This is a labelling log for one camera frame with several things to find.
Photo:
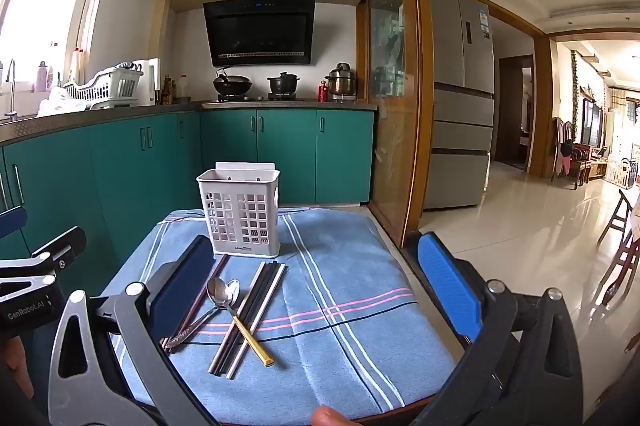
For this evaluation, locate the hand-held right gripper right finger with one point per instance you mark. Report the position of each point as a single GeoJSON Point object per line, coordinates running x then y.
{"type": "Point", "coordinates": [447, 286]}

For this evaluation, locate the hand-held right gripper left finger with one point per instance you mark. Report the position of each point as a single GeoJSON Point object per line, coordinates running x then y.
{"type": "Point", "coordinates": [184, 278]}

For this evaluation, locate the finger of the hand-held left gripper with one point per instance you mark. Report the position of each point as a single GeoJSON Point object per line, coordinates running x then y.
{"type": "Point", "coordinates": [11, 222]}
{"type": "Point", "coordinates": [60, 250]}

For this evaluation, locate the white chopstick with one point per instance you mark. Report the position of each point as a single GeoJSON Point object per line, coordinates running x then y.
{"type": "Point", "coordinates": [249, 291]}
{"type": "Point", "coordinates": [274, 291]}

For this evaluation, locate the black chopstick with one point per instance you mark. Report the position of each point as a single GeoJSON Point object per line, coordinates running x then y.
{"type": "Point", "coordinates": [257, 291]}
{"type": "Point", "coordinates": [264, 291]}

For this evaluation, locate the white plastic utensil basket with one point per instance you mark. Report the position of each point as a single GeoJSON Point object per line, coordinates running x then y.
{"type": "Point", "coordinates": [235, 216]}

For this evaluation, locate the person's left hand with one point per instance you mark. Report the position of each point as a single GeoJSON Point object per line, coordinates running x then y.
{"type": "Point", "coordinates": [15, 371]}

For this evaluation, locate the person's right hand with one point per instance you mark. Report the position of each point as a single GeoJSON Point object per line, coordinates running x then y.
{"type": "Point", "coordinates": [330, 417]}

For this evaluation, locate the green base cabinet under sink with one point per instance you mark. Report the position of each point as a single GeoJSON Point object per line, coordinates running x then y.
{"type": "Point", "coordinates": [100, 186]}

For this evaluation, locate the blue striped towel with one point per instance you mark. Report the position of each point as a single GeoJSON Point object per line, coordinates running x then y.
{"type": "Point", "coordinates": [340, 286]}

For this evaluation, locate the steel faucet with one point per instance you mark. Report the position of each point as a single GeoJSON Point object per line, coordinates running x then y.
{"type": "Point", "coordinates": [11, 91]}

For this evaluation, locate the white plastic bag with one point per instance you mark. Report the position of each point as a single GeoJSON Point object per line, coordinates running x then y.
{"type": "Point", "coordinates": [62, 101]}

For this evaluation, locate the grey kitchen countertop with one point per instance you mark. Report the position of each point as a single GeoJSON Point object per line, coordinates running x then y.
{"type": "Point", "coordinates": [100, 115]}

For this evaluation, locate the pink bottle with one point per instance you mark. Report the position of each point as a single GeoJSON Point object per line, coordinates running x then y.
{"type": "Point", "coordinates": [41, 76]}

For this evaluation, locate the green base cabinet under stove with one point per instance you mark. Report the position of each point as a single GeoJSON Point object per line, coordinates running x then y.
{"type": "Point", "coordinates": [295, 156]}

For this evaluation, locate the white dish rack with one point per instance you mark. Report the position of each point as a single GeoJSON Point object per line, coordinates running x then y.
{"type": "Point", "coordinates": [112, 88]}

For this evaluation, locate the dark wooden dining chair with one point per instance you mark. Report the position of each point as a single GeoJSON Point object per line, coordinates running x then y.
{"type": "Point", "coordinates": [622, 256]}

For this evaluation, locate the wooden armchair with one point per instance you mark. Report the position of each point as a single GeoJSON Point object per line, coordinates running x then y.
{"type": "Point", "coordinates": [570, 156]}

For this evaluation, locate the silver refrigerator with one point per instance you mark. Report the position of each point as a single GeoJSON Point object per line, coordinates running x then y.
{"type": "Point", "coordinates": [460, 106]}

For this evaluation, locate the dark wooden door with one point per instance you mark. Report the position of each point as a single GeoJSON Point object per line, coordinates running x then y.
{"type": "Point", "coordinates": [510, 116]}

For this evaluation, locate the brown sauce bottle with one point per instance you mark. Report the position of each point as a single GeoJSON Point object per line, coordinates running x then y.
{"type": "Point", "coordinates": [166, 92]}

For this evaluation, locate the wooden sliding glass door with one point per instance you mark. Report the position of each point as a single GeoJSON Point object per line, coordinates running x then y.
{"type": "Point", "coordinates": [395, 106]}

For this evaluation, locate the white plastic bottle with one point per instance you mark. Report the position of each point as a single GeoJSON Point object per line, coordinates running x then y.
{"type": "Point", "coordinates": [183, 88]}

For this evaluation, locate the gas stove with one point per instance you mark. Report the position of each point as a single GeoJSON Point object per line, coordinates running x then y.
{"type": "Point", "coordinates": [260, 98]}

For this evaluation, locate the black wok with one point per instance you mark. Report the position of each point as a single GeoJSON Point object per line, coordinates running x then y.
{"type": "Point", "coordinates": [232, 86]}

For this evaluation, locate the white baby fence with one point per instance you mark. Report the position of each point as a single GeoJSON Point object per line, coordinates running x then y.
{"type": "Point", "coordinates": [622, 171]}

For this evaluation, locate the black cooking pot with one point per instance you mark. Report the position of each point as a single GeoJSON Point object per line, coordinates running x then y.
{"type": "Point", "coordinates": [283, 85]}

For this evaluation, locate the flat television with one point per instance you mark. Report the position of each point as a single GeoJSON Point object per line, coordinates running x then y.
{"type": "Point", "coordinates": [592, 123]}

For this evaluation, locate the green leaf garland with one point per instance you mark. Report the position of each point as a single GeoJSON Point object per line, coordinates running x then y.
{"type": "Point", "coordinates": [575, 96]}

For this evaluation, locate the steel pressure cooker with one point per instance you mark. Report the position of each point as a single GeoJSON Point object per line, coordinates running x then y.
{"type": "Point", "coordinates": [341, 81]}

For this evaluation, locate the red bottle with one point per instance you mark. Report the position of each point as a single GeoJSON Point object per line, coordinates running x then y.
{"type": "Point", "coordinates": [322, 92]}

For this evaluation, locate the black range hood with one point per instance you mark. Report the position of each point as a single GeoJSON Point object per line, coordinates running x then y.
{"type": "Point", "coordinates": [260, 31]}

